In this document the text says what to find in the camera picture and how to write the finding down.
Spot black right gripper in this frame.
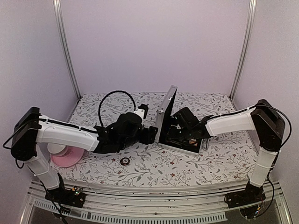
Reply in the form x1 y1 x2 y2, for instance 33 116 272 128
167 125 193 145

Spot aluminium poker case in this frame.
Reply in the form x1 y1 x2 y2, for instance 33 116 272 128
155 85 200 156

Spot single red poker chip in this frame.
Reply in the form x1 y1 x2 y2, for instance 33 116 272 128
120 157 130 166

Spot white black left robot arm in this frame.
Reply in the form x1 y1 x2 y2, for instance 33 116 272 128
2 105 158 203

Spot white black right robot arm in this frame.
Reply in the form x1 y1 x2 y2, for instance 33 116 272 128
166 99 289 203

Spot floral patterned table mat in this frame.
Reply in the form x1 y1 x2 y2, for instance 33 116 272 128
51 92 257 187

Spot pink plate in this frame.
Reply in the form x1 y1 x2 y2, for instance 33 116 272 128
50 147 85 168

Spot white bowl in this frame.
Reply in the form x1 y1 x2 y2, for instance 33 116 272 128
47 143 66 156

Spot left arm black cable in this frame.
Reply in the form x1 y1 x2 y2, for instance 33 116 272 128
98 90 138 128

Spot aluminium front rail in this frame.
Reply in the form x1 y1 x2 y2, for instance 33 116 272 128
22 179 292 224

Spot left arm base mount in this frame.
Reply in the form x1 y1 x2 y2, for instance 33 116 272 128
45 182 86 208

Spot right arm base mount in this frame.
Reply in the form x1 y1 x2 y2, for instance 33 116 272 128
224 180 266 208

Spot right aluminium frame post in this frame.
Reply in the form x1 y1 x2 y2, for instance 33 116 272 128
229 0 257 100

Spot aluminium frame post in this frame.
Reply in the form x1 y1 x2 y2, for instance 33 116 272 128
53 0 82 100
229 0 257 100

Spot left aluminium frame post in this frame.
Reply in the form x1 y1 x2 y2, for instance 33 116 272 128
53 0 82 100

